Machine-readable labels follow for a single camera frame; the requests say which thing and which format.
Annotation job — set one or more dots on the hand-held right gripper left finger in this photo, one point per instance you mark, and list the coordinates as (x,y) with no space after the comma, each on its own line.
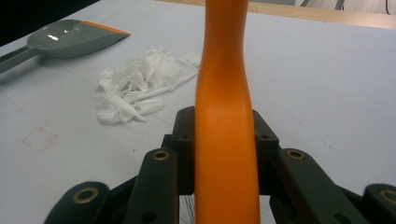
(185,140)

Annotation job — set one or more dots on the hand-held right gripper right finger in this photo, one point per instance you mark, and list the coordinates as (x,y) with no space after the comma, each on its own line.
(264,146)

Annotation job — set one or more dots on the pile of white paper scraps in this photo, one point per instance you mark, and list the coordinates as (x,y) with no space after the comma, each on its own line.
(140,81)

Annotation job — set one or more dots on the grey dustpan with orange edge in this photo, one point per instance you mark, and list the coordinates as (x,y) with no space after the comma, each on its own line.
(68,40)

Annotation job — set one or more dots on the black curtain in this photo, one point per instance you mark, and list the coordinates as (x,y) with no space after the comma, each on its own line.
(28,15)

